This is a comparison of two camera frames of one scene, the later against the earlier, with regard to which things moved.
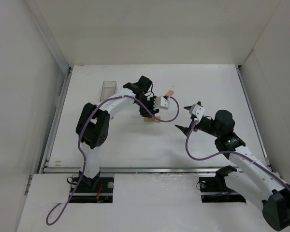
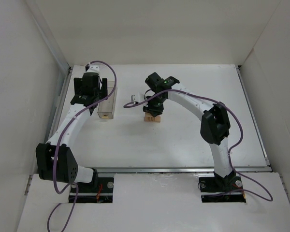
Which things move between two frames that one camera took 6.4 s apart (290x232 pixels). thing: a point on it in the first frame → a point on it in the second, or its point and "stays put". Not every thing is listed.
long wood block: [152, 119] stays put
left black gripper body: [147, 110] → [77, 84]
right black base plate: [214, 189] stays put
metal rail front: [78, 170] stays put
